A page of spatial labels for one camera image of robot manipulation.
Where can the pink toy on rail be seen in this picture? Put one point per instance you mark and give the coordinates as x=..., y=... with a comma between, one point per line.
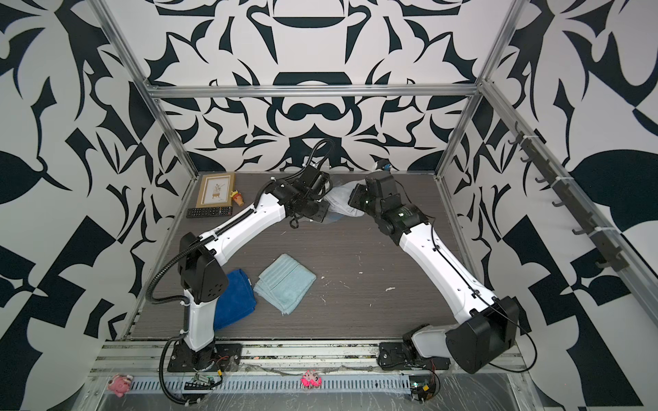
x=120, y=384

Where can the white slotted cable duct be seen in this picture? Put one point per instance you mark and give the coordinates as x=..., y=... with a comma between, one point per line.
x=268, y=384

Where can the wooden picture frame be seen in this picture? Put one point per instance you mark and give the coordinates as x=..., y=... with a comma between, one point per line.
x=215, y=190

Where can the grey towel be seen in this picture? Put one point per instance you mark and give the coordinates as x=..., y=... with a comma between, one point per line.
x=338, y=200

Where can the clear plastic vacuum bag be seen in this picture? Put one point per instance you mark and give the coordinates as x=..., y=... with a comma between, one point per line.
x=325, y=188

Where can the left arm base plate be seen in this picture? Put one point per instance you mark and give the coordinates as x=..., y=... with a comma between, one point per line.
x=213, y=358

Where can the magenta toy on rail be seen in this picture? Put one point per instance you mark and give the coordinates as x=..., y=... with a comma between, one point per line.
x=311, y=380

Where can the light teal folded towel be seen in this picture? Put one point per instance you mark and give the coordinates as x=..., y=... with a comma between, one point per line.
x=284, y=284

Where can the ice cream cone toy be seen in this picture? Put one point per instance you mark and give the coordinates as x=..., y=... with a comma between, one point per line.
x=237, y=198

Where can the black tv remote control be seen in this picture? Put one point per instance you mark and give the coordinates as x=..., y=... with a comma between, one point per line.
x=204, y=212

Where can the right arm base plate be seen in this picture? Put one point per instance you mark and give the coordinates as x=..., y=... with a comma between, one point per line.
x=404, y=356

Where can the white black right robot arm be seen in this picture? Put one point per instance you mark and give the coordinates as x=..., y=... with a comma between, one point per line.
x=487, y=325

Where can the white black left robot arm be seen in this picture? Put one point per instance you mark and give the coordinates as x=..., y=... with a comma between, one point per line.
x=201, y=268

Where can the black wall hook rack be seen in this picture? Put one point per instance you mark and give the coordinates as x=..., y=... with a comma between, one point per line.
x=571, y=196

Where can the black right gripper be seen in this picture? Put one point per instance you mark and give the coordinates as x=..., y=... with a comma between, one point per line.
x=355, y=199

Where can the dark blue folded towel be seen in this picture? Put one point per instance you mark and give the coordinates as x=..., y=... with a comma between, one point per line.
x=237, y=303

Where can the black electronics box with led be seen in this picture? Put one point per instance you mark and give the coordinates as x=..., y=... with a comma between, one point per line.
x=423, y=390

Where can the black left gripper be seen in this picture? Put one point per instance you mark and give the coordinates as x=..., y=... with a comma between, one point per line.
x=323, y=209

